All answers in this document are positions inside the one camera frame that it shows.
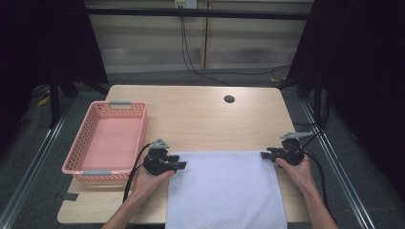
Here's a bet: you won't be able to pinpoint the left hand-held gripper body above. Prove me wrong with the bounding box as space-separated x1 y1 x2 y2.
141 137 180 177

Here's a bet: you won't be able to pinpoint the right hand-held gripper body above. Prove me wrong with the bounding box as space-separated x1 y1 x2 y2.
269 131 315 167

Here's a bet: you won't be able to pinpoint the white towel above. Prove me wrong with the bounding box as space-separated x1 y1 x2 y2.
164 150 288 229

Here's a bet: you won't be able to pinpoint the pink plastic basket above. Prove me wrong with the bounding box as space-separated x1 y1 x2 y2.
61 100 149 183

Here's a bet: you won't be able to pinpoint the person's left hand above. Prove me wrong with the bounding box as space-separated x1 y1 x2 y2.
130 164 177 200

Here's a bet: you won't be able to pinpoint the person's right hand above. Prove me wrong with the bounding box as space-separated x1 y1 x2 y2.
274 155 315 193

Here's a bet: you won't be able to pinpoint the grey tape strip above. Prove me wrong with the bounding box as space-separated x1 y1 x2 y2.
60 192 79 202

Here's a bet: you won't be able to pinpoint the black curtain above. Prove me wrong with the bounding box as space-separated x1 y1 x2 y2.
285 0 405 203
0 0 110 154

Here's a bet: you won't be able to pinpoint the black metal stand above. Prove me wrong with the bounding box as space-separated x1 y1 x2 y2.
47 71 80 129

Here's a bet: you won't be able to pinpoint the yellow floor item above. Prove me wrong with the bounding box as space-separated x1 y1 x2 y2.
36 95 52 107

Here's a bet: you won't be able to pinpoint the black horizontal bar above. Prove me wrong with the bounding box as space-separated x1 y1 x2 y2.
85 7 312 22

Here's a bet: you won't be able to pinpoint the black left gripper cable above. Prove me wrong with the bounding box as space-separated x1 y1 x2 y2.
121 142 153 203

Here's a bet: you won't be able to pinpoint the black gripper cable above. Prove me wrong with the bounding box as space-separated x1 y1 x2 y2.
121 142 153 203
303 148 336 221

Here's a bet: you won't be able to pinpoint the black floor cables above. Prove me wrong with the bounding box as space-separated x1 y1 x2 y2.
291 119 323 150

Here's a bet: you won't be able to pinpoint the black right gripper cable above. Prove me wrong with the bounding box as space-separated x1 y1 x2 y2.
303 148 336 221

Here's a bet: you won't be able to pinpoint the metal floor rail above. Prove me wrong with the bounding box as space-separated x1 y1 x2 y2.
0 94 76 229
300 97 378 229

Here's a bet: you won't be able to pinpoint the black hanging wall cable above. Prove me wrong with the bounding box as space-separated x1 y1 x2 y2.
179 15 291 87

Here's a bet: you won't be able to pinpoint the white wall socket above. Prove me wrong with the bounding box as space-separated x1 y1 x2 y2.
173 0 199 10

